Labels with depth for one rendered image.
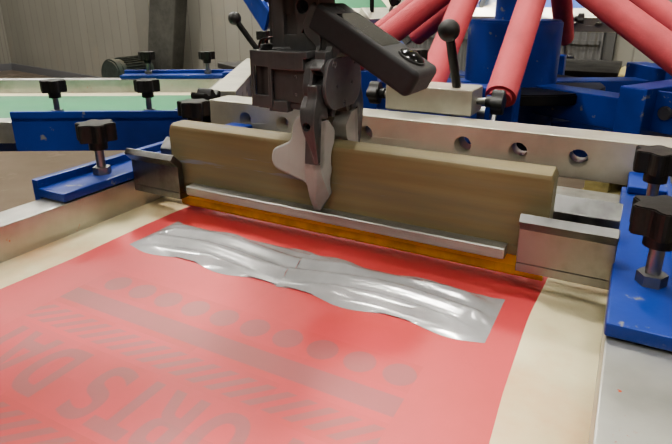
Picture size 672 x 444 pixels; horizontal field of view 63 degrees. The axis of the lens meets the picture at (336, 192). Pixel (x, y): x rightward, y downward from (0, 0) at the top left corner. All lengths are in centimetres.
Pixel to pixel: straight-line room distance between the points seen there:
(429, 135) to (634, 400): 46
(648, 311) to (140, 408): 32
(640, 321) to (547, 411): 8
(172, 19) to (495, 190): 628
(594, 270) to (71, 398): 38
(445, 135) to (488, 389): 41
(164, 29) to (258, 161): 621
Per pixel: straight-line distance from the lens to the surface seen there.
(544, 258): 47
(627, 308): 41
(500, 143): 70
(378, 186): 51
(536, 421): 37
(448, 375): 39
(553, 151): 70
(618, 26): 108
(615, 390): 35
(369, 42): 48
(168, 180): 65
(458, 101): 76
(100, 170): 68
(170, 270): 53
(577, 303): 50
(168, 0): 667
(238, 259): 52
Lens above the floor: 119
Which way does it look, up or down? 19 degrees down
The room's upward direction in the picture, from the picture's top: straight up
